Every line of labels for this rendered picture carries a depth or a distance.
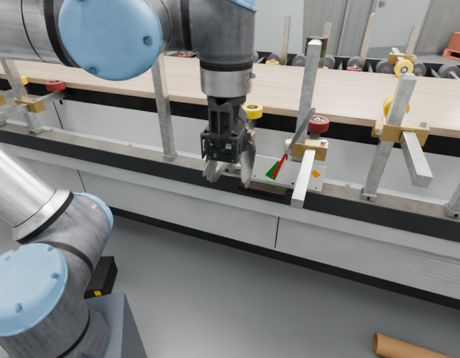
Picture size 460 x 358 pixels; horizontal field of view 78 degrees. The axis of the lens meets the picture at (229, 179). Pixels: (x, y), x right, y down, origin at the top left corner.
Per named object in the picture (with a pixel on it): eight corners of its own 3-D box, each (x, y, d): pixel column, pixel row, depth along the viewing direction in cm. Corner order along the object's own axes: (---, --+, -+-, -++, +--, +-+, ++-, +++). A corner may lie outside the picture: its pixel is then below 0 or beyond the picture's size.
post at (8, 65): (41, 145, 140) (-4, 38, 113) (35, 144, 141) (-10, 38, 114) (47, 143, 143) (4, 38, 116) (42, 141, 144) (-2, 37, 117)
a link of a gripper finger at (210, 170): (192, 188, 61) (202, 154, 55) (202, 173, 65) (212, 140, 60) (205, 194, 61) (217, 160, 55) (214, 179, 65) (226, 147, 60)
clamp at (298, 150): (324, 161, 92) (327, 148, 90) (283, 155, 96) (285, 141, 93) (325, 153, 97) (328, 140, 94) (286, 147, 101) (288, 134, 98)
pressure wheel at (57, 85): (53, 102, 146) (45, 79, 139) (70, 100, 148) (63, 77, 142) (52, 107, 140) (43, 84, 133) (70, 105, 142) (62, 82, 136)
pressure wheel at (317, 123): (322, 153, 101) (328, 123, 95) (300, 150, 104) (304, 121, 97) (324, 144, 108) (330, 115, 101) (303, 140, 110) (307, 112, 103)
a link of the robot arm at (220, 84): (210, 57, 52) (261, 61, 50) (210, 84, 55) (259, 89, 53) (191, 69, 45) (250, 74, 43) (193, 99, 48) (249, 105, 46)
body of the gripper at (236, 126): (200, 162, 54) (195, 99, 47) (214, 142, 61) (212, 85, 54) (239, 167, 52) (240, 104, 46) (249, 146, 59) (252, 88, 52)
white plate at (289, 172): (321, 192, 99) (326, 167, 93) (249, 177, 106) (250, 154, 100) (321, 191, 99) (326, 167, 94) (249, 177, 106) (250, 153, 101)
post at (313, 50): (297, 187, 102) (321, 41, 75) (287, 185, 103) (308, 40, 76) (298, 182, 105) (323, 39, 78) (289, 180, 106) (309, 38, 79)
